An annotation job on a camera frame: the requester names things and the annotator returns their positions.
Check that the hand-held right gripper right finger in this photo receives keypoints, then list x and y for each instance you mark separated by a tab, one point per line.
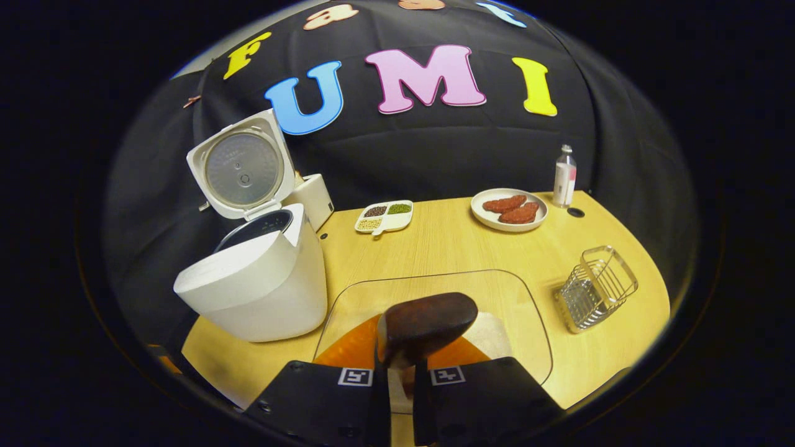
484	403

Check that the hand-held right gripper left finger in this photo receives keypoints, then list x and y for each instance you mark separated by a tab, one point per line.
310	403

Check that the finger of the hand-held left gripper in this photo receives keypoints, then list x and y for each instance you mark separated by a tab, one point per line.
169	365

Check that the white rice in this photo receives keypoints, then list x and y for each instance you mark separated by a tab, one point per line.
494	338

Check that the brown wooden spoon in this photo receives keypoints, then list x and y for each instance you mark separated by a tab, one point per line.
428	323

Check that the white rice cooker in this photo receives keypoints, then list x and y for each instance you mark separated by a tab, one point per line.
261	292

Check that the clear plastic container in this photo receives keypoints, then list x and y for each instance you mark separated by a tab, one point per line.
435	282

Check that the white round plate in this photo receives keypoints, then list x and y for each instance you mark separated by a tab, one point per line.
481	217

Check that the red sausage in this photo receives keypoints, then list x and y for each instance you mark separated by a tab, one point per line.
520	214
504	203

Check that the white divided bean dish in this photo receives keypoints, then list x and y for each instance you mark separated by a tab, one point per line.
386	218

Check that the white toaster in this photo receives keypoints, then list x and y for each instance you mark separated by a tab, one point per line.
313	198

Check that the black desk grommet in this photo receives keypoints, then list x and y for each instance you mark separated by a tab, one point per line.
576	212

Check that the clear bottle with pink label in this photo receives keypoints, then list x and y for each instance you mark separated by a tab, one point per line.
564	183

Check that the black backdrop cloth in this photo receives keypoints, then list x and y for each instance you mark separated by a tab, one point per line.
435	155

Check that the pink clothes peg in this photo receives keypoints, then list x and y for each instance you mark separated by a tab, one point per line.
192	101

